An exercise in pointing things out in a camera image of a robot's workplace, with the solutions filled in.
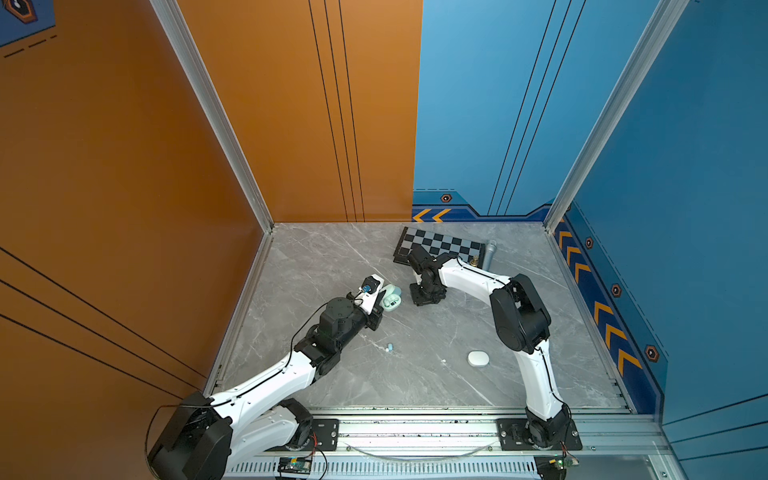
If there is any green circuit board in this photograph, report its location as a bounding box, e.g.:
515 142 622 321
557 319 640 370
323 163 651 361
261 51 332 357
549 455 579 471
277 457 313 478

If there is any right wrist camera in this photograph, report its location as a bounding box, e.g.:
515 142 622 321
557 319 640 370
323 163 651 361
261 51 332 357
407 244 434 274

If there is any grey microphone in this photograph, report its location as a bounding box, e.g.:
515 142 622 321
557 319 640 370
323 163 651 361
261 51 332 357
482 240 497 271

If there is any black white chessboard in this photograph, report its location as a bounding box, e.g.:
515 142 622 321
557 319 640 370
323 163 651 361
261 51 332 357
393 227 486 267

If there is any left aluminium corner post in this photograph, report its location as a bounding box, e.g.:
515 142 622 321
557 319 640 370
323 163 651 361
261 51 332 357
150 0 274 235

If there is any aluminium front rail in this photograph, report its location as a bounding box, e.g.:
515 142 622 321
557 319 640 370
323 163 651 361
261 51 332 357
311 407 672 459

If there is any green circuit board left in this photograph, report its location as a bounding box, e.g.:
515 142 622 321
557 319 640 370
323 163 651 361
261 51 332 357
277 457 313 478

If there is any white earbud case front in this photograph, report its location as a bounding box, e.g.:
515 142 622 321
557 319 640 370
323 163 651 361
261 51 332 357
467 350 490 368

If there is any aluminium corner post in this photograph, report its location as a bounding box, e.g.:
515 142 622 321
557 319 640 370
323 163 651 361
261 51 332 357
543 0 689 234
150 0 274 235

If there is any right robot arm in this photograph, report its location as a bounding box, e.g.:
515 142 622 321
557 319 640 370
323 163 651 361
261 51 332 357
408 245 576 450

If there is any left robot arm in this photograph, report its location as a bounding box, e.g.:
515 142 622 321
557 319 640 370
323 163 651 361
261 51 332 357
145 292 386 479

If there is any white earbud case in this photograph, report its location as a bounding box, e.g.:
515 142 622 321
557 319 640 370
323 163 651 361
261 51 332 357
380 284 402 312
467 350 490 368

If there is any green circuit board right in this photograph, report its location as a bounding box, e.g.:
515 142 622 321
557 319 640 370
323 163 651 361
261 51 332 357
549 455 579 471

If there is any right aluminium corner post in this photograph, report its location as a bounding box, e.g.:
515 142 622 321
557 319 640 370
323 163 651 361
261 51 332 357
543 0 689 234

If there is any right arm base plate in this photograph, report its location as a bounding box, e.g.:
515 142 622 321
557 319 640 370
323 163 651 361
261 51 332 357
495 417 583 452

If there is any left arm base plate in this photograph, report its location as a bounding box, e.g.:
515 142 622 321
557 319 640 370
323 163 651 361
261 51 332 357
268 418 340 452

